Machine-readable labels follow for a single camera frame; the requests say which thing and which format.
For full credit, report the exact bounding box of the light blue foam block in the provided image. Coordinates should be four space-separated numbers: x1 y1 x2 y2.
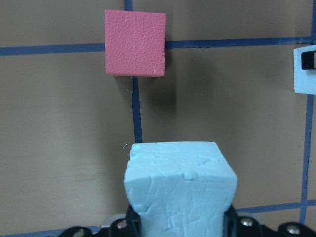
293 45 316 95
124 141 237 237

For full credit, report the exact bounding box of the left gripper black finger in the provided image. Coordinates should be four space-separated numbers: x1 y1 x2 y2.
301 50 316 70

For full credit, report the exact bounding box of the red pink foam block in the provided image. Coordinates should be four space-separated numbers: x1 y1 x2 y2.
105 10 166 77

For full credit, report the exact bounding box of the left gripper view finger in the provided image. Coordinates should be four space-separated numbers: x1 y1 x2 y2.
125 204 141 237
223 205 238 237

